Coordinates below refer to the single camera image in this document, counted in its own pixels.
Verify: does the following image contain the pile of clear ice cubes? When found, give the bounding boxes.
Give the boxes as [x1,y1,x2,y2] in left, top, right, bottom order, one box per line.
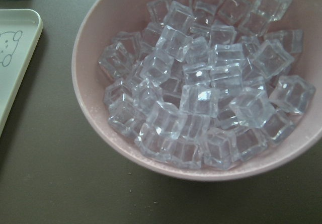
[98,0,315,170]

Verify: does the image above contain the cream serving tray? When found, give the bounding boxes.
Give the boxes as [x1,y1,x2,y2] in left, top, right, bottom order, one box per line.
[1,9,43,131]

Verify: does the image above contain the pink bowl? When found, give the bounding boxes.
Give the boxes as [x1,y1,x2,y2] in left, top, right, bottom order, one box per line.
[71,0,321,181]

